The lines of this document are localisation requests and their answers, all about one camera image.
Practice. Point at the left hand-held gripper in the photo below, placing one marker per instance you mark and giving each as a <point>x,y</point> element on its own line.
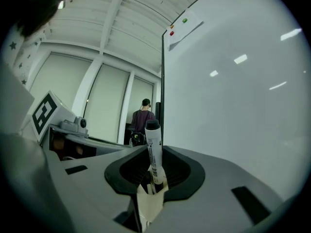
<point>45,115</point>

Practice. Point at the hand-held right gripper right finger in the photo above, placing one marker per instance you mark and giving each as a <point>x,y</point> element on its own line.
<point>218,183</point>

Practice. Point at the large white whiteboard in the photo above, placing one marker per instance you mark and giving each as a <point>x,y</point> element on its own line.
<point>230,118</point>

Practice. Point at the white roller blind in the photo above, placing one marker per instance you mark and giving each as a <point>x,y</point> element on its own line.
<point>60,81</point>
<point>107,101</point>
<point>141,91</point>

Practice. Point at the white paper sheet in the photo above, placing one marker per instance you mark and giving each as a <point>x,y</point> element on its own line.
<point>187,33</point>

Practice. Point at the white marker pen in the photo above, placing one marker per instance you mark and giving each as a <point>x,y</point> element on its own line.
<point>154,149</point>

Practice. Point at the person's star-patterned grey sweater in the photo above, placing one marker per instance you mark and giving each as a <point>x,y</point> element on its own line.
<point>24,57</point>

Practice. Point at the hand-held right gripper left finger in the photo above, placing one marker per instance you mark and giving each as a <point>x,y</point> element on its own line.
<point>97,178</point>

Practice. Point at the small grey fisheye camera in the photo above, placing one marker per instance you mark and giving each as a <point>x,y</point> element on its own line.
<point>77,125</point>

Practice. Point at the green magnet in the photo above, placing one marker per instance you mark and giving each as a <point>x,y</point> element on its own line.
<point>185,21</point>

